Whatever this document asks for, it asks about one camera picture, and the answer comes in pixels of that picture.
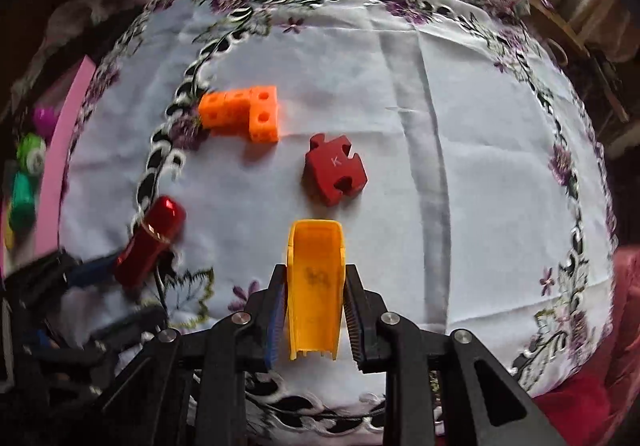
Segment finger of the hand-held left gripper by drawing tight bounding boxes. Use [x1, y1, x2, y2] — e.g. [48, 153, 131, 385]
[15, 249, 126, 298]
[85, 303, 168, 353]

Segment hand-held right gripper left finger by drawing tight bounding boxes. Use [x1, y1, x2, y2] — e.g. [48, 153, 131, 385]
[92, 263, 290, 446]

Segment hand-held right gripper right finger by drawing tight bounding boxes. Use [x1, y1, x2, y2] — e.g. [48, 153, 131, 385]
[342, 263, 568, 446]

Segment yellow plastic chute piece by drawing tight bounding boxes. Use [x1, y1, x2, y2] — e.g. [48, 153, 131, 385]
[285, 219, 347, 362]

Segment red metallic cylinder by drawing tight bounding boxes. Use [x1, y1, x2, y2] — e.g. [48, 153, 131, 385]
[114, 196, 187, 289]

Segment teal plastic spool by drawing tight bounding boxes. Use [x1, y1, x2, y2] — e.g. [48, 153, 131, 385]
[9, 171, 41, 232]

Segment pink storage box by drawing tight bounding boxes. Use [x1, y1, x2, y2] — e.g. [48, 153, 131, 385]
[0, 55, 97, 272]

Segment green round plastic toy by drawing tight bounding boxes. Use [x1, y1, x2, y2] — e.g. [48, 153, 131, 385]
[16, 135, 48, 175]

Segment red puzzle piece block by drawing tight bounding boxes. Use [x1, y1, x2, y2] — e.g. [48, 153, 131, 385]
[302, 133, 369, 207]

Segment purple plastic toy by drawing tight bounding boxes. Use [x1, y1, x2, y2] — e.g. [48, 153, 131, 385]
[32, 106, 59, 137]

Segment white embroidered floral tablecloth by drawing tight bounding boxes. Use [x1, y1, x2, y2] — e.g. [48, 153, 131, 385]
[50, 0, 618, 437]

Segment orange linked cube blocks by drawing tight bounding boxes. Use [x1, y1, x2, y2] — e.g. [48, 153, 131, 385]
[198, 85, 281, 143]

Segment red cloth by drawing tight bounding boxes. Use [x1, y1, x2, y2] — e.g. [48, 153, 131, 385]
[525, 246, 640, 446]

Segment wooden furniture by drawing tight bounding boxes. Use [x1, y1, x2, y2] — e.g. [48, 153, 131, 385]
[530, 0, 632, 127]

